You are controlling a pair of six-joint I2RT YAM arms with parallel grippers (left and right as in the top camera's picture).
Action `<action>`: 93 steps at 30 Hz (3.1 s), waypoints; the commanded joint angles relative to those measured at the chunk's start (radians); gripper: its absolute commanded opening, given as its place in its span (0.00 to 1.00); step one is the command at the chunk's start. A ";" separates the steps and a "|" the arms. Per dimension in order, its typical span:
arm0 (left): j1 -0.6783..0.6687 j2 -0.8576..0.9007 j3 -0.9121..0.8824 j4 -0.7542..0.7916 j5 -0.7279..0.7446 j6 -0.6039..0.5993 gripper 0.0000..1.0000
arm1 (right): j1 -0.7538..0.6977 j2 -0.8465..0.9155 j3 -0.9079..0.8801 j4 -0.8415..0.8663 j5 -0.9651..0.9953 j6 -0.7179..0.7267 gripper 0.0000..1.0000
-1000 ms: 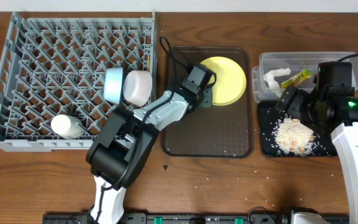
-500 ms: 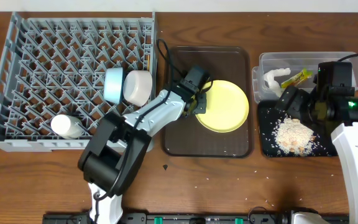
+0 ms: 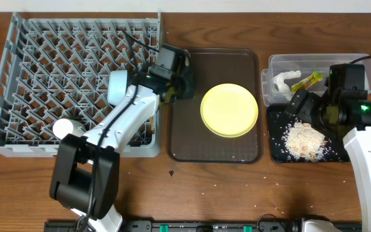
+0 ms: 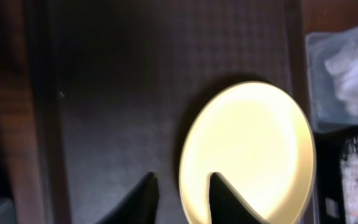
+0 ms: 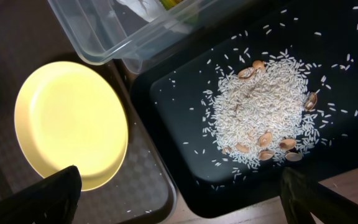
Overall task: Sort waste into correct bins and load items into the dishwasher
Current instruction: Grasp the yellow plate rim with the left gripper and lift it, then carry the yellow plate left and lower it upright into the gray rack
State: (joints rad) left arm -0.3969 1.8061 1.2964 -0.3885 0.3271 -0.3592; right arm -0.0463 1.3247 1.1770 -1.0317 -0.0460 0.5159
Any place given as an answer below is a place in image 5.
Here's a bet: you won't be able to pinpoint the black tray bin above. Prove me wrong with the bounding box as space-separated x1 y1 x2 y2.
131 1 358 218

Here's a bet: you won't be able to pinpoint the rice food scraps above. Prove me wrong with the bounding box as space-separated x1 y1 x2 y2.
181 48 335 175

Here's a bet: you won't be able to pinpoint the yellow plate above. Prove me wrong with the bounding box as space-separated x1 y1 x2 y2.
14 61 129 191

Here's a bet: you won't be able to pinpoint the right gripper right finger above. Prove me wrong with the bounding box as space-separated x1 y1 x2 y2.
280 167 358 224

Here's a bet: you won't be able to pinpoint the green orange snack wrapper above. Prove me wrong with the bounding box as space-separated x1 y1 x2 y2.
160 0 183 10

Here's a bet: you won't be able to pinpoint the clear plastic bin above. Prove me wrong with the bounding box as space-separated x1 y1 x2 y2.
48 0 248 73

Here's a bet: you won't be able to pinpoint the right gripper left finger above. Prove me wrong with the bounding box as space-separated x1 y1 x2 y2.
0 166 82 224

